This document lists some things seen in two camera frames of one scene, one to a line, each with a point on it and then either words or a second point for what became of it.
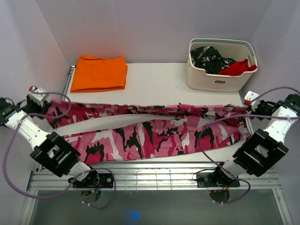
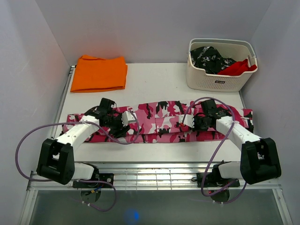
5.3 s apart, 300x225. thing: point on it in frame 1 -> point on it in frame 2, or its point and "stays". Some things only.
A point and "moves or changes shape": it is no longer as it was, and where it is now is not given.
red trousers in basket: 238,68 stays
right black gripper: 260,103 -> 196,128
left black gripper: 42,110 -> 117,133
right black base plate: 212,179 stays
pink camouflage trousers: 173,131 moves or changes shape
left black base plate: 96,180 stays
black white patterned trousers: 209,58 stays
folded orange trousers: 93,73 stays
